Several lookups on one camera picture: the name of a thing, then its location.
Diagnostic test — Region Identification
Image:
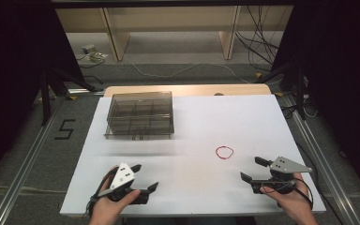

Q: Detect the bundle of black cables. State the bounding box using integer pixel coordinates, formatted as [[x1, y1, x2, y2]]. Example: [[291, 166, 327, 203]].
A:
[[234, 5, 283, 68]]

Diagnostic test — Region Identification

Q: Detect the beige floor cable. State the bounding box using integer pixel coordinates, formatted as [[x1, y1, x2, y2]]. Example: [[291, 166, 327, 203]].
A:
[[0, 185, 68, 195]]

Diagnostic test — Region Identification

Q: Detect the dark curtain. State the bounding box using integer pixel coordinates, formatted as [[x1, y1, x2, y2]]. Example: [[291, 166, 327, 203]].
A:
[[0, 0, 86, 190], [271, 0, 360, 201]]

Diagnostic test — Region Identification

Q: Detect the white table cover sheet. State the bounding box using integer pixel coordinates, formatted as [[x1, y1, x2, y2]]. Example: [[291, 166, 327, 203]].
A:
[[59, 94, 327, 218]]

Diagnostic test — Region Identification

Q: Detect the white floor cable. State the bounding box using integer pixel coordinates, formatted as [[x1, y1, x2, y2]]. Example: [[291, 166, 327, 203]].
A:
[[130, 62, 251, 85]]

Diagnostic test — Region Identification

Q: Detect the smoked clear compartment box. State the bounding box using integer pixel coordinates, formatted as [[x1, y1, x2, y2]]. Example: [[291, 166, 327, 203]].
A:
[[103, 90, 175, 141]]

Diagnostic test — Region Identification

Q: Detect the thin black floor cable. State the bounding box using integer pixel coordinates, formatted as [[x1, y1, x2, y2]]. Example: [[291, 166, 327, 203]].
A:
[[295, 142, 345, 225]]

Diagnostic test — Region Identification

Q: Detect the light wooden background desk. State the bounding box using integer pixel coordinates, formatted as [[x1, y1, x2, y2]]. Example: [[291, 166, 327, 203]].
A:
[[55, 5, 294, 62]]

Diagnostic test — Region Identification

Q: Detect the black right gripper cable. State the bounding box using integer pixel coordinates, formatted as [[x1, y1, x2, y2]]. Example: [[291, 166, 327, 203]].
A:
[[276, 177, 315, 211]]

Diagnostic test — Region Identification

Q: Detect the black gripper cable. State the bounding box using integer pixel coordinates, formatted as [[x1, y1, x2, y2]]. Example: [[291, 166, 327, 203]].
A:
[[84, 170, 115, 218], [276, 177, 315, 211]]

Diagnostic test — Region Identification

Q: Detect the red rubber band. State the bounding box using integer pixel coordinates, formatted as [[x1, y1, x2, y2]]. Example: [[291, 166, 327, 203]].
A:
[[215, 145, 235, 161]]

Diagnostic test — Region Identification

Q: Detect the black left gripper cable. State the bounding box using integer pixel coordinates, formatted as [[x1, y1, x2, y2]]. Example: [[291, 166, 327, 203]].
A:
[[84, 170, 115, 218]]

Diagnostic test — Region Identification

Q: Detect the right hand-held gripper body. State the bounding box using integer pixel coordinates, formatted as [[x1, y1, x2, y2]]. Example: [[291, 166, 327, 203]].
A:
[[250, 156, 313, 195]]

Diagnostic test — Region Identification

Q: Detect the light wooden table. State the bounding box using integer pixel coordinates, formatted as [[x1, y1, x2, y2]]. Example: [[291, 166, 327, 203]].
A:
[[103, 82, 273, 98]]

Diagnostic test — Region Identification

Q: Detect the aluminium floor rail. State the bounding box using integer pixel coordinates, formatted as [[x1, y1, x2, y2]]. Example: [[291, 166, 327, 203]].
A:
[[280, 93, 360, 225], [0, 88, 106, 225]]

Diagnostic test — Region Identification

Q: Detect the person's right hand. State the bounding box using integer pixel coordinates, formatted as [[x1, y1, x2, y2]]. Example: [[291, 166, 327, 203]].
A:
[[259, 172, 317, 220]]

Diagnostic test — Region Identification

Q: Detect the person's left hand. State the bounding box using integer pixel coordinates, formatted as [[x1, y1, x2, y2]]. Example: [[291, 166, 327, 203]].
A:
[[88, 166, 143, 221]]

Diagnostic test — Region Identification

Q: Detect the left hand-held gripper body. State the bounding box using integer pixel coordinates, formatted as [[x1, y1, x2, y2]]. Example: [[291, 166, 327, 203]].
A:
[[97, 162, 150, 206]]

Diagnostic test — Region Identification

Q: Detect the black metal stand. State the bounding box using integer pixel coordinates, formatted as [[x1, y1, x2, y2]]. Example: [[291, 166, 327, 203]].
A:
[[256, 58, 309, 122], [39, 66, 98, 127]]

